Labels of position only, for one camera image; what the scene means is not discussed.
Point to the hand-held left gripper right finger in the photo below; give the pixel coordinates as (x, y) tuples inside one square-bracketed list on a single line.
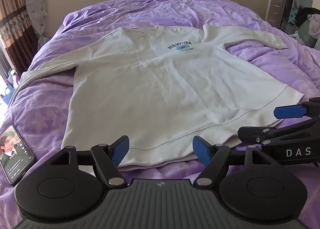
[(200, 149)]

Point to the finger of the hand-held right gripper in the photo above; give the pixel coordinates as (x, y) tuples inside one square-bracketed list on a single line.
[(290, 112), (260, 134)]

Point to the purple floral blanket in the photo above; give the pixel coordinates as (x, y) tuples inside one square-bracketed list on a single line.
[(270, 69)]

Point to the pile of dark clothes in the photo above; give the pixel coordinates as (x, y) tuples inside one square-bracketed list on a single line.
[(303, 23)]

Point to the blue plush toy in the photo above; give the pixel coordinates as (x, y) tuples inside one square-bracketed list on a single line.
[(9, 86)]

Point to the brown patterned curtain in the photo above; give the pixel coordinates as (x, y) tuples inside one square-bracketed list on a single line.
[(12, 26)]

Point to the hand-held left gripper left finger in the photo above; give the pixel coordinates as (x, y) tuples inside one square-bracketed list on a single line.
[(121, 149)]

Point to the white printed t-shirt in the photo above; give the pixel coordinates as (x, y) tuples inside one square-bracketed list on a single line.
[(160, 86)]

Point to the floral cloth covered fan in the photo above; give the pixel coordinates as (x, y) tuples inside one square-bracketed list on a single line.
[(37, 7)]

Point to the black smartphone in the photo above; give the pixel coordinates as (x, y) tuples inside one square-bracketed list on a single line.
[(15, 153)]

